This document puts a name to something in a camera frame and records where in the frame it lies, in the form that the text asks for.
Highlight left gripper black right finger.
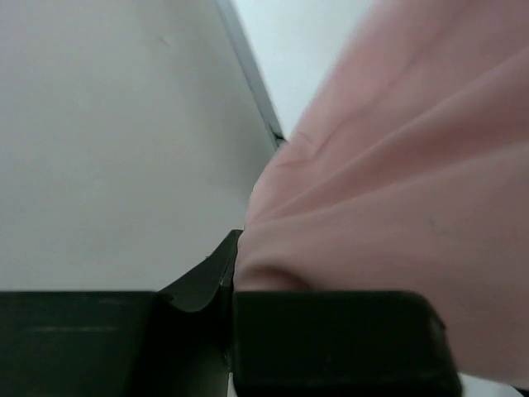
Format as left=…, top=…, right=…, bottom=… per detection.
left=232, top=291, right=463, bottom=397

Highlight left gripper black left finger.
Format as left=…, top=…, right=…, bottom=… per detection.
left=1, top=230, right=240, bottom=396

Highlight pink trousers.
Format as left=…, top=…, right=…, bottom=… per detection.
left=235, top=1, right=528, bottom=389

